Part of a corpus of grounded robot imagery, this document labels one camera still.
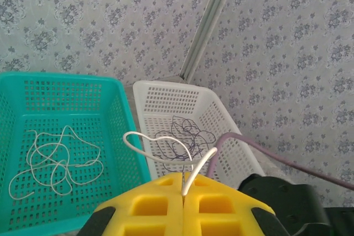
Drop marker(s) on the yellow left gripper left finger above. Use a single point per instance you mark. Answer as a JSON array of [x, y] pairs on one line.
[[149, 214]]

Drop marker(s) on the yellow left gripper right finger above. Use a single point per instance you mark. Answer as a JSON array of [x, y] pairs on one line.
[[218, 214]]

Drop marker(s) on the teal plastic basket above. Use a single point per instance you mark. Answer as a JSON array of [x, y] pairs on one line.
[[119, 136]]

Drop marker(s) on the white plastic basket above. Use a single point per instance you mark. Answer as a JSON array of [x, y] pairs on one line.
[[166, 100]]

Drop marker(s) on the aluminium frame post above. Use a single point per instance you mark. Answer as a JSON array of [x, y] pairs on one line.
[[210, 26]]

